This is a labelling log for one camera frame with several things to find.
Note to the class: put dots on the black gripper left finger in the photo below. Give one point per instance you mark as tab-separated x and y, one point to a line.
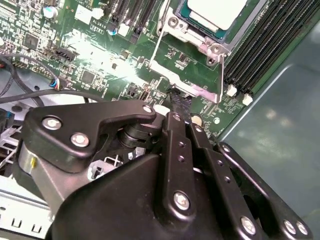
62	140

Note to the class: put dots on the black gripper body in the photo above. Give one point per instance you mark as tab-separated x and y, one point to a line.
112	205

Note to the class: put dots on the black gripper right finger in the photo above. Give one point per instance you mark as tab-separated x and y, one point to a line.
225	175

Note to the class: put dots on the metal socket cover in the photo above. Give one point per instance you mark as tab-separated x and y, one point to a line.
202	91

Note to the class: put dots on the silver CPU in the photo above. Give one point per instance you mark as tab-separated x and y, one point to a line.
212	12

